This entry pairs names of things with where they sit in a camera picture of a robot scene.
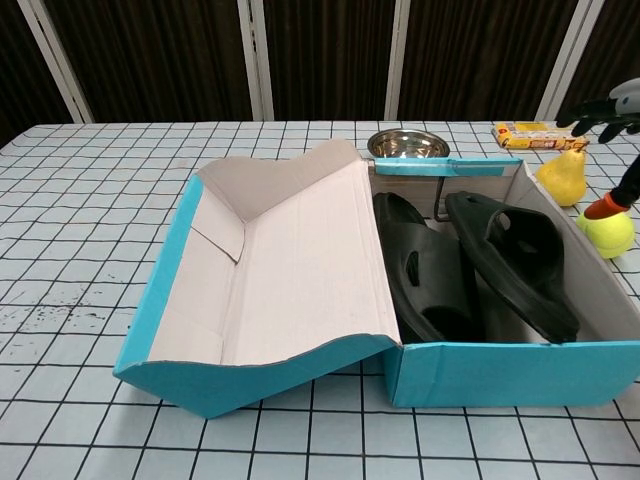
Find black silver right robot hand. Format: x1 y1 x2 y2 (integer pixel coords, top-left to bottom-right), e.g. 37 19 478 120
557 78 640 221

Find yellow-green tennis ball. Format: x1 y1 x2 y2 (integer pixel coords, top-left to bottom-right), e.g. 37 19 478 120
575 209 634 260

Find stainless steel bowl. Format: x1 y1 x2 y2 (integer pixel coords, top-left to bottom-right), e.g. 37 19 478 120
366 128 450 161

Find white grid-patterned table mat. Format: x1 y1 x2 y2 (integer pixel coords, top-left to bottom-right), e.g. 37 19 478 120
0 118 640 480

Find black rubber slipper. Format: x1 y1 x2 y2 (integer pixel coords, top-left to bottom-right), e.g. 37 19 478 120
372 191 485 344
445 191 581 345

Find light blue cardboard shoe box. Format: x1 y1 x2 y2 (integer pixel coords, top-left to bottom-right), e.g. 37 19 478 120
112 138 640 419

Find yellow pear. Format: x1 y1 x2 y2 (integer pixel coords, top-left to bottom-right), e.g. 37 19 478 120
535 148 588 208

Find dark folding screen white frames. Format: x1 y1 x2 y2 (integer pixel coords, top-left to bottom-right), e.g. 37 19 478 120
0 0 640 146

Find yellow snack package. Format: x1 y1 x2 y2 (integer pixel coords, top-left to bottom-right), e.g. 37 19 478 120
492 121 590 152

